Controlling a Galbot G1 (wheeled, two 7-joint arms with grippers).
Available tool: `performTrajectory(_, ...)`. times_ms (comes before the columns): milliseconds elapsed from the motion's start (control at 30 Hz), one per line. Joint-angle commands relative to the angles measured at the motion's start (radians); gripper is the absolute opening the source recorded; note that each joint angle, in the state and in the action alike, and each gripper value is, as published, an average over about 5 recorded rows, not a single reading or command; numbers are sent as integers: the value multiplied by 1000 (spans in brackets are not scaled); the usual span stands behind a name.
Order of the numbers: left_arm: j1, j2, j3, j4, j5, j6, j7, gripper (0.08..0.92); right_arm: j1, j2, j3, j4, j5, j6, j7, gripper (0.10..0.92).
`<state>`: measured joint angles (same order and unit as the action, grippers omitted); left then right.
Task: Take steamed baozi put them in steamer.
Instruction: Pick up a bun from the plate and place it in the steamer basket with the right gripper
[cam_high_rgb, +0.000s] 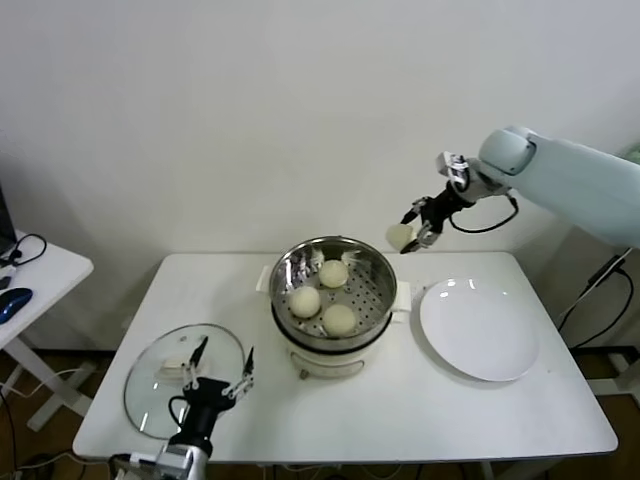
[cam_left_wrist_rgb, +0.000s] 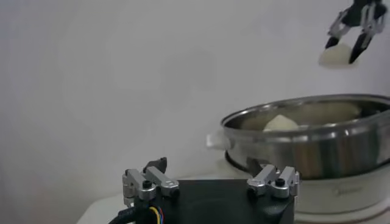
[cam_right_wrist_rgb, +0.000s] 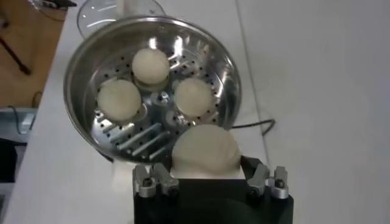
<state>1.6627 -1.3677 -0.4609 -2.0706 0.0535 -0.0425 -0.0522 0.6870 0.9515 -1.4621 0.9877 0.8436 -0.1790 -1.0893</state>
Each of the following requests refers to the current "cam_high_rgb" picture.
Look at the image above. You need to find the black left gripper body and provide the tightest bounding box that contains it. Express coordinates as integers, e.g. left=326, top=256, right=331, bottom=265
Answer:
left=172, top=377, right=239, bottom=444

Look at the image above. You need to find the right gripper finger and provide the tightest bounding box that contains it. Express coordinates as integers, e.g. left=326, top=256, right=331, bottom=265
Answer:
left=399, top=224, right=437, bottom=255
left=399, top=197, right=429, bottom=225

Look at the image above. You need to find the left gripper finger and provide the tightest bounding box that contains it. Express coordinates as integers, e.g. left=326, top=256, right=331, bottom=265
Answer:
left=180, top=336, right=209, bottom=391
left=223, top=346, right=255, bottom=401

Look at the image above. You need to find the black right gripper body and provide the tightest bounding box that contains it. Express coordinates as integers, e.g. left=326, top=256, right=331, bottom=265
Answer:
left=424, top=187, right=469, bottom=234

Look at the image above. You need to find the white steamed baozi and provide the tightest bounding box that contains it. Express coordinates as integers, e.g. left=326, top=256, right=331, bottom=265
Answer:
left=318, top=259, right=350, bottom=290
left=387, top=223, right=416, bottom=251
left=289, top=286, right=322, bottom=320
left=322, top=303, right=357, bottom=337

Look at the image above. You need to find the stainless steel steamer basket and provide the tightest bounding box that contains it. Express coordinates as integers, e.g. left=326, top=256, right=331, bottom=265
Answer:
left=269, top=237, right=400, bottom=346

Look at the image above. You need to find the round glass pot lid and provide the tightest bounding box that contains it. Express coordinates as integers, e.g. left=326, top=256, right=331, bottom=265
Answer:
left=123, top=323, right=247, bottom=441

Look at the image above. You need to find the white electric cooker base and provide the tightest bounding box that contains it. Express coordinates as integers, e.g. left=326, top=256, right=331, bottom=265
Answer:
left=256, top=264, right=412, bottom=381

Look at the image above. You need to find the round white plate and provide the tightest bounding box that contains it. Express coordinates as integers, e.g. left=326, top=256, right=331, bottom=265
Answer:
left=418, top=278, right=541, bottom=384

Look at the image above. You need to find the white side table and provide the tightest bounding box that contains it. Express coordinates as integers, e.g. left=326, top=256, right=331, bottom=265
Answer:
left=0, top=229, right=96, bottom=434

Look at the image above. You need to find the blue computer mouse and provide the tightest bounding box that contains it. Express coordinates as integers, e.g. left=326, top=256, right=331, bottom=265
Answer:
left=0, top=287, right=35, bottom=324

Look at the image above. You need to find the dark laptop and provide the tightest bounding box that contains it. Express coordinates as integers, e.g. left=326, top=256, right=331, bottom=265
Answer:
left=0, top=179, right=19, bottom=256

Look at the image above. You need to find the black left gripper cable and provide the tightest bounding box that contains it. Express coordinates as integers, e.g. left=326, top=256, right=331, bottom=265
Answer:
left=168, top=395, right=189, bottom=426

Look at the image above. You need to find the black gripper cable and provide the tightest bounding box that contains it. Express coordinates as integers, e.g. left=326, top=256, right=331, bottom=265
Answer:
left=168, top=395, right=189, bottom=426
left=449, top=194, right=519, bottom=235

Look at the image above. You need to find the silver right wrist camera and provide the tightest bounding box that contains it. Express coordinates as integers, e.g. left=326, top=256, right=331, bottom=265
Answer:
left=434, top=151, right=470, bottom=185

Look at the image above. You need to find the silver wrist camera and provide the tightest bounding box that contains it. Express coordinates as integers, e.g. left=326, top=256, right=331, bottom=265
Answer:
left=434, top=151, right=470, bottom=185
left=112, top=452, right=166, bottom=474

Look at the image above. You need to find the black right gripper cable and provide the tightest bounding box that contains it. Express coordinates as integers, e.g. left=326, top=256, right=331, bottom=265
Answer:
left=449, top=194, right=519, bottom=235

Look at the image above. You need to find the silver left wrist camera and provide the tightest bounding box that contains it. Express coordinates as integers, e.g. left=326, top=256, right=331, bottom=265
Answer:
left=112, top=452, right=166, bottom=474

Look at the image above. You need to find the white floor cable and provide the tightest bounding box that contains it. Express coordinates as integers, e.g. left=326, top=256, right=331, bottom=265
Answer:
left=0, top=367, right=84, bottom=401

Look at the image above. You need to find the black power cable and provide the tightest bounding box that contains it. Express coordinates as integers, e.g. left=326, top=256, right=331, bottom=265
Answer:
left=557, top=252, right=636, bottom=351

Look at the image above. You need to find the black looped cable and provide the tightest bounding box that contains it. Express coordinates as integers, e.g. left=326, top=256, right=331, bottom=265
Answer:
left=0, top=233, right=49, bottom=271

